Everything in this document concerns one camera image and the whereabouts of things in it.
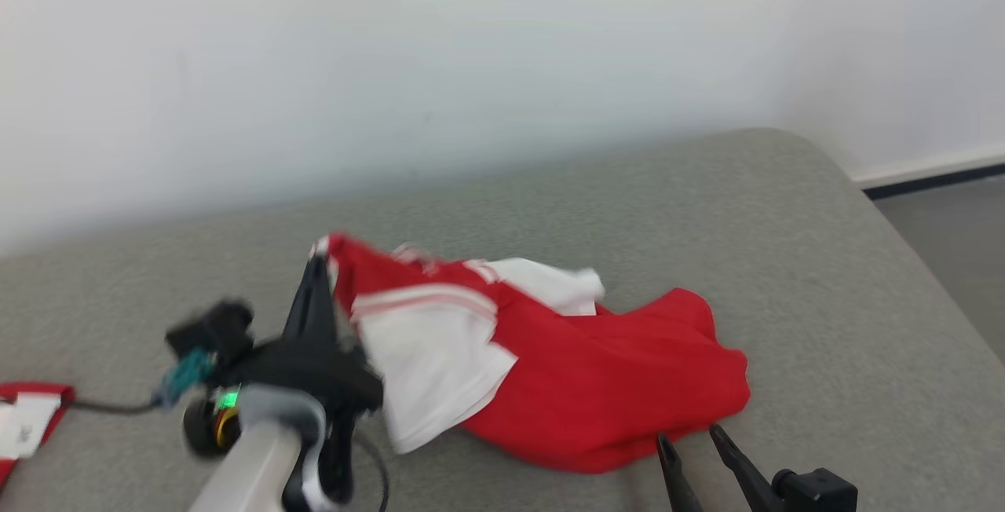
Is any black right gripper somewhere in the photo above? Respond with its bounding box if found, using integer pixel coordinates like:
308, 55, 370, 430
656, 424, 859, 512

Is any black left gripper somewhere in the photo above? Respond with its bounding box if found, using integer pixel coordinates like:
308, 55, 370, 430
226, 255, 386, 420

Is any red shirt with white sleeves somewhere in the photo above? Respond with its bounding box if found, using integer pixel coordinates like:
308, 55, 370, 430
314, 232, 751, 474

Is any red garment with white panel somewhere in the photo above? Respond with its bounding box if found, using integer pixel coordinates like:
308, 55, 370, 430
0, 382, 76, 489

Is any thick black cable teal connector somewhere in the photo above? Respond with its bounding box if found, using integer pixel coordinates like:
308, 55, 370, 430
67, 349, 214, 416

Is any thin black cable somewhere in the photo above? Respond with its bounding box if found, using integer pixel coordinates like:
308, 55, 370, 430
352, 432, 391, 512

